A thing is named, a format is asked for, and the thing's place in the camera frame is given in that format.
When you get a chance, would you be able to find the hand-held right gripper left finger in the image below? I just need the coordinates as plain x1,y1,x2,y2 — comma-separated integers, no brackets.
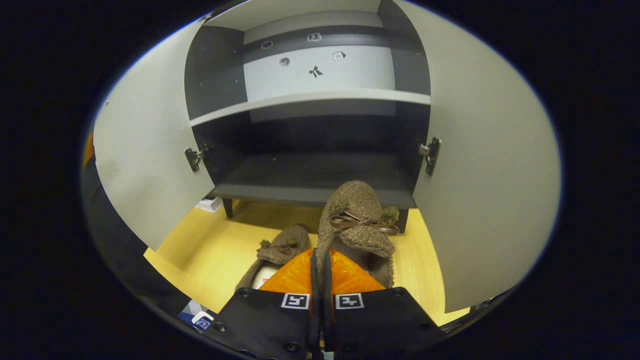
204,247,321,360

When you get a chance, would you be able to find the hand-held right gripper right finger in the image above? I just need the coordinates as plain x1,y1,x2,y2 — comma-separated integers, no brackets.
321,248,447,360

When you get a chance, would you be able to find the brown fuzzy shoe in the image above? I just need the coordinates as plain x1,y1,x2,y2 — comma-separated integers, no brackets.
316,180,401,291
235,225,312,292

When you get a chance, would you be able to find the white shoe cabinet door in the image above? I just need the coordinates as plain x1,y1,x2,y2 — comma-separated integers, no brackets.
392,0,562,314
92,17,216,251

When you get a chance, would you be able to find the white grey shoe cabinet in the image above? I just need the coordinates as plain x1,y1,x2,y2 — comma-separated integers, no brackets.
184,0,432,233

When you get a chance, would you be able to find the small white blue device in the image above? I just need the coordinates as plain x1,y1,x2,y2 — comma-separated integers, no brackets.
191,311,216,331

